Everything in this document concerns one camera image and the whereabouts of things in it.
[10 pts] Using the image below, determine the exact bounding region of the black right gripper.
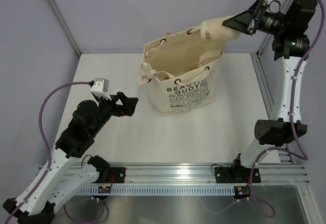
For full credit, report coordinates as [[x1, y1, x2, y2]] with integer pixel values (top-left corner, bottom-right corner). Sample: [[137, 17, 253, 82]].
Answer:
[[223, 0, 289, 36]]

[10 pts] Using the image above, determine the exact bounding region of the left aluminium frame post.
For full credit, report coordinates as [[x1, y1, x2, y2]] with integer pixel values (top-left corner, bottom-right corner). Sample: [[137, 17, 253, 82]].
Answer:
[[45, 0, 82, 57]]

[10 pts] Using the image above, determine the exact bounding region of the cream pump lotion bottle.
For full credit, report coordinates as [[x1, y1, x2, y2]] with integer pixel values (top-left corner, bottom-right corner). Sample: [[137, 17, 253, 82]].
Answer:
[[200, 15, 241, 42]]

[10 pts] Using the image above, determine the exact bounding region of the white slotted cable duct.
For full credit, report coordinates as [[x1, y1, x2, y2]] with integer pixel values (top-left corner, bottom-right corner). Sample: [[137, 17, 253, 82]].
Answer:
[[77, 185, 235, 196]]

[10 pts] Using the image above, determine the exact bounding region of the right aluminium frame post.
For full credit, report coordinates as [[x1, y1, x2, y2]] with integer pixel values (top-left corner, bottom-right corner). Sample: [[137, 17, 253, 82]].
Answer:
[[256, 0, 306, 56]]

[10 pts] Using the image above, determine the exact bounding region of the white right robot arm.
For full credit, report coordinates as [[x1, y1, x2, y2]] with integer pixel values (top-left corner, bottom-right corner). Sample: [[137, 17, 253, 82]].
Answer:
[[214, 0, 317, 183]]

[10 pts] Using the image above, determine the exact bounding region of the aluminium frame post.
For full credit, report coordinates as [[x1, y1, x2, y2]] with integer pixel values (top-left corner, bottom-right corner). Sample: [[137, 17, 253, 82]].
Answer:
[[45, 0, 82, 57], [256, 0, 306, 56]]

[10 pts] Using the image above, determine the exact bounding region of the cream canvas tote bag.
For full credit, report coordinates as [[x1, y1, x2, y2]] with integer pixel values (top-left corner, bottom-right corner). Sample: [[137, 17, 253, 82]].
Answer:
[[138, 26, 224, 115]]

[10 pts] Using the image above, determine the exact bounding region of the aluminium mounting rail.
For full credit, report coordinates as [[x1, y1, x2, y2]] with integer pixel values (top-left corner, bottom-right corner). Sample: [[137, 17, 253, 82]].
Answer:
[[33, 161, 310, 186]]

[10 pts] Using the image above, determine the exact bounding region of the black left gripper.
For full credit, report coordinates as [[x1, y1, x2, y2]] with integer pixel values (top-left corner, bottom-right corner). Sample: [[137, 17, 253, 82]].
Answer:
[[90, 92, 138, 136]]

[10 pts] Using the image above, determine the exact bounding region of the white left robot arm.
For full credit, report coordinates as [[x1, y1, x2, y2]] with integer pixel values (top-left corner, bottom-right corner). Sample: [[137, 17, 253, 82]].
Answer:
[[3, 92, 139, 223]]

